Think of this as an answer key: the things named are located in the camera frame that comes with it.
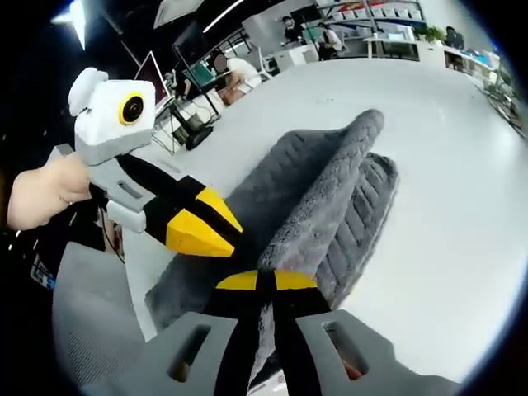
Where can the dark grey towel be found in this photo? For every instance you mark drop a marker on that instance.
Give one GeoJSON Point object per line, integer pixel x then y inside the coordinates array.
{"type": "Point", "coordinates": [313, 198]}

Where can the person's left hand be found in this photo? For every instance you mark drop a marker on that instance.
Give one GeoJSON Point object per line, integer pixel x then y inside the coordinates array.
{"type": "Point", "coordinates": [45, 194]}

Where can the black computer mouse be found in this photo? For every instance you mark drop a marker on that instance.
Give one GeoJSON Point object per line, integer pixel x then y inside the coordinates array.
{"type": "Point", "coordinates": [199, 139]}

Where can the black laptop stand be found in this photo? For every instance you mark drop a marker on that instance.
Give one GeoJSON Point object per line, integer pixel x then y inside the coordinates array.
{"type": "Point", "coordinates": [176, 123]}

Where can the white laptop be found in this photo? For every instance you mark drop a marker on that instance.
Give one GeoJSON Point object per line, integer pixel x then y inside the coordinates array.
{"type": "Point", "coordinates": [149, 70]}

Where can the white mesh chair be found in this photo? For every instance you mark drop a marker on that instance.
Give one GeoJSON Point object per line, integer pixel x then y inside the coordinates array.
{"type": "Point", "coordinates": [95, 313]}

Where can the ceiling air conditioner panel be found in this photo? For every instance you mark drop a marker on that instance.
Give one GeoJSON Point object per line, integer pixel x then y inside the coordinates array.
{"type": "Point", "coordinates": [181, 12]}

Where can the person's black shirt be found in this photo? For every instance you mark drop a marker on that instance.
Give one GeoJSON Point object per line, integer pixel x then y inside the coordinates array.
{"type": "Point", "coordinates": [24, 247]}

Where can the white swivel chair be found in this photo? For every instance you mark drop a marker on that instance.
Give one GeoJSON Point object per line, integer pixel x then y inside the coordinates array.
{"type": "Point", "coordinates": [264, 62]}

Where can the chest worn device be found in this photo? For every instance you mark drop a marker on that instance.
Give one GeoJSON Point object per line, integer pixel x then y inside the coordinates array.
{"type": "Point", "coordinates": [43, 272]}

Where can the white cabinet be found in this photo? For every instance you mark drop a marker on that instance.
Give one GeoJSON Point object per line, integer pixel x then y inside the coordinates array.
{"type": "Point", "coordinates": [297, 57]}

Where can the white office desk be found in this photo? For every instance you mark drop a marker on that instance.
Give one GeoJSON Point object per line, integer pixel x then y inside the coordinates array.
{"type": "Point", "coordinates": [406, 51]}

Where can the shelf of white storage bins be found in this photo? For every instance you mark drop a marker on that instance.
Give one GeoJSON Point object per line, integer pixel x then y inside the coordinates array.
{"type": "Point", "coordinates": [387, 11]}

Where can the small green plant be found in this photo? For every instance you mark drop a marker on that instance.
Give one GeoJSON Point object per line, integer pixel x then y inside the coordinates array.
{"type": "Point", "coordinates": [429, 33]}

